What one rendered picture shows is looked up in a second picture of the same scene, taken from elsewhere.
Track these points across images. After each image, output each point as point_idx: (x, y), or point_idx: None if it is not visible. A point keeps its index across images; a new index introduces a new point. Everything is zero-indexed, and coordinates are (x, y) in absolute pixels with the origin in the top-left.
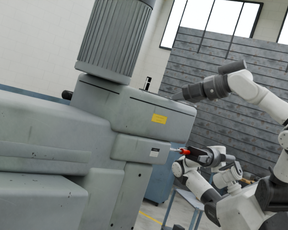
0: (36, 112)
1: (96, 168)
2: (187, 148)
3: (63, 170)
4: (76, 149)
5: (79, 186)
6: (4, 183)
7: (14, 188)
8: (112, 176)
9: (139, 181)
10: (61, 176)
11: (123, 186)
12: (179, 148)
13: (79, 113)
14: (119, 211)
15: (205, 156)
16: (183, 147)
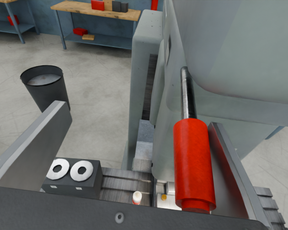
0: None
1: (162, 41)
2: (247, 211)
3: (162, 32)
4: (166, 13)
5: (142, 35)
6: (147, 18)
7: (141, 18)
8: (159, 58)
9: (165, 105)
10: (161, 37)
11: (163, 91)
12: (210, 122)
13: None
14: (157, 119)
15: (18, 137)
16: (240, 167)
